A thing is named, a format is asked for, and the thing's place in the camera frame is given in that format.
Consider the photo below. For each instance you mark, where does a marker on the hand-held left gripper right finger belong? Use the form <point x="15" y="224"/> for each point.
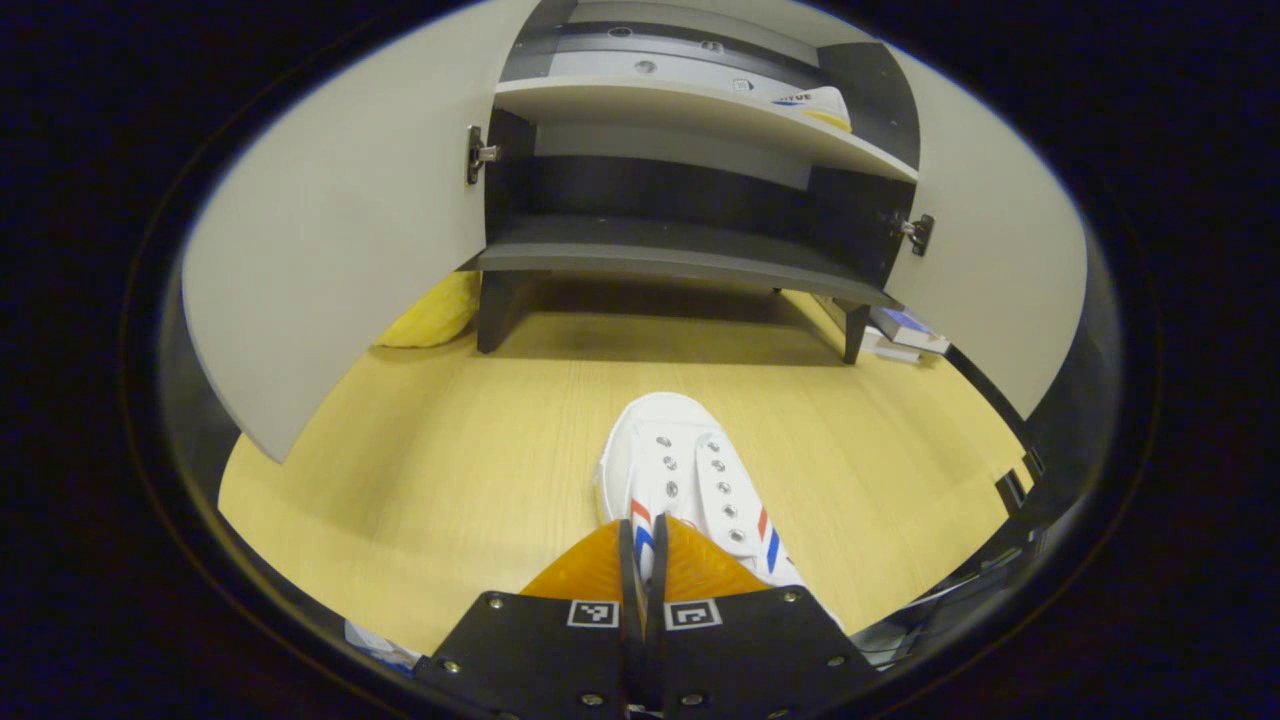
<point x="760" y="650"/>

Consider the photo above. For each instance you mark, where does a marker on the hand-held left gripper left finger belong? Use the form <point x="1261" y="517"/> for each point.
<point x="530" y="650"/>

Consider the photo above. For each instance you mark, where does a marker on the white striped shoe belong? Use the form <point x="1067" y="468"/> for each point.
<point x="680" y="450"/>
<point x="815" y="103"/>

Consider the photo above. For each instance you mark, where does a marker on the grey shoe cabinet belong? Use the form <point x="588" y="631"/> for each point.
<point x="650" y="245"/>

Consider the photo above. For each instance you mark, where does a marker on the grey cabinet door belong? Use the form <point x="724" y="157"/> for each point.
<point x="1000" y="260"/>
<point x="350" y="220"/>

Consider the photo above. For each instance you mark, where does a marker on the metal door hinge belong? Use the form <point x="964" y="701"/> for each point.
<point x="478" y="153"/>
<point x="916" y="233"/>

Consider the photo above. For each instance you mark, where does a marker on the white and blue object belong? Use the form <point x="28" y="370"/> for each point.
<point x="385" y="650"/>

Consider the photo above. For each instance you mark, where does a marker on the white book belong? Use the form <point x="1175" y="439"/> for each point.
<point x="890" y="350"/>

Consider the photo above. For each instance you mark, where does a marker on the blue book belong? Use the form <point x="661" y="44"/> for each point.
<point x="905" y="322"/>

